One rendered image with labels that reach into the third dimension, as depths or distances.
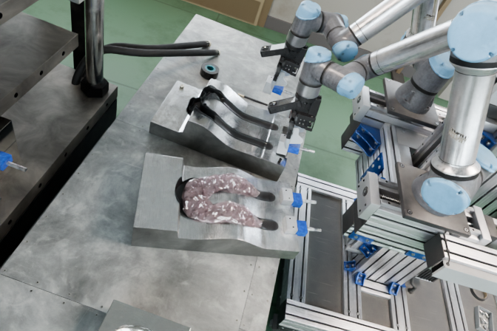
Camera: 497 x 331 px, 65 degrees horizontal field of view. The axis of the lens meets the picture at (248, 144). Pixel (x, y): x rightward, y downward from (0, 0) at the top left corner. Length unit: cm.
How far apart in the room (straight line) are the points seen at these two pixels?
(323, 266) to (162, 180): 112
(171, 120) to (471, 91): 94
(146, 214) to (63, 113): 57
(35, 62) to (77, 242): 54
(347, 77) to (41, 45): 94
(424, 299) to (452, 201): 123
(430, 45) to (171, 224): 85
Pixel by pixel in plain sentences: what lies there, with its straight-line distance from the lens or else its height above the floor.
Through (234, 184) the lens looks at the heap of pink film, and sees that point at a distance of 122.
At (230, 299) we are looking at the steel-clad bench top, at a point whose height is 80.
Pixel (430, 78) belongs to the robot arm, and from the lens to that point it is 162.
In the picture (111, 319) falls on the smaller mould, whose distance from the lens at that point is 105.
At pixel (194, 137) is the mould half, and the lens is 138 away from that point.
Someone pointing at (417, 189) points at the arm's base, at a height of 106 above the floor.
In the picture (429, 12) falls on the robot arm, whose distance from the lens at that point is 160.
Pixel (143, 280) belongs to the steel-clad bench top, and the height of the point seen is 80.
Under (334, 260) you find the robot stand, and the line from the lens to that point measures 211.
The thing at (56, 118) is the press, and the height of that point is 79.
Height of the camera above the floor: 187
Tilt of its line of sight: 45 degrees down
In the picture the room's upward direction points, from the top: 23 degrees clockwise
